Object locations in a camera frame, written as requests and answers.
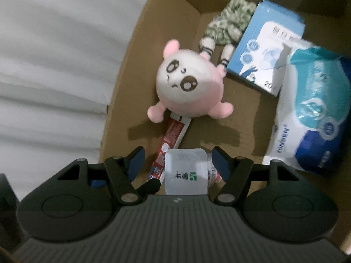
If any brown cardboard box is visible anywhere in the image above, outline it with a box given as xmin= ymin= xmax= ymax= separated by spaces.
xmin=98 ymin=0 xmax=351 ymax=254

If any white curtain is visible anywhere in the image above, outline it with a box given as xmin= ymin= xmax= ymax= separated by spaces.
xmin=1 ymin=0 xmax=147 ymax=199

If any pink round plush toy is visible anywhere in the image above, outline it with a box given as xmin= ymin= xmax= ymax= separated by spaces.
xmin=147 ymin=37 xmax=235 ymax=123

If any blue white wet wipes pack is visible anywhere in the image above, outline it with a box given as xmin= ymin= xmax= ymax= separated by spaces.
xmin=262 ymin=46 xmax=350 ymax=174

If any blue white mask box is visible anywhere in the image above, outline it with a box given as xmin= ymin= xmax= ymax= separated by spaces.
xmin=227 ymin=0 xmax=305 ymax=97

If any green patterned scrunchie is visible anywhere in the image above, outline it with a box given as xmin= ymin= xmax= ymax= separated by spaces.
xmin=205 ymin=0 xmax=256 ymax=45

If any small white floss box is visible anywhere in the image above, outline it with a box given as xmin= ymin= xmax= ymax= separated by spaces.
xmin=164 ymin=148 xmax=208 ymax=195

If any red toothpaste tube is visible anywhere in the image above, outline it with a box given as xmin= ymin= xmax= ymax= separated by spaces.
xmin=148 ymin=113 xmax=192 ymax=183

